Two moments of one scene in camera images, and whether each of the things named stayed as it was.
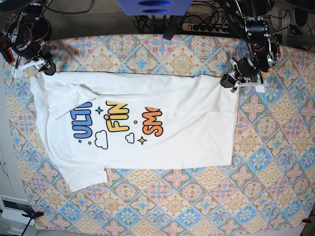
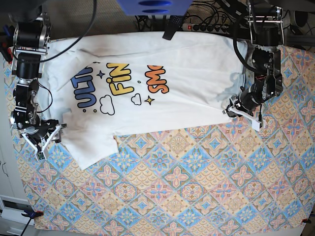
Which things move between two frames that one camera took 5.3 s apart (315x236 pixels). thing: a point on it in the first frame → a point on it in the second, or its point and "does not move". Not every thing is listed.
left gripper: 32,49 → 45,127
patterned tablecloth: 271,181 does not move
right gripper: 248,67 → 246,100
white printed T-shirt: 91,121 → 101,85
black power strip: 217,28 does not move
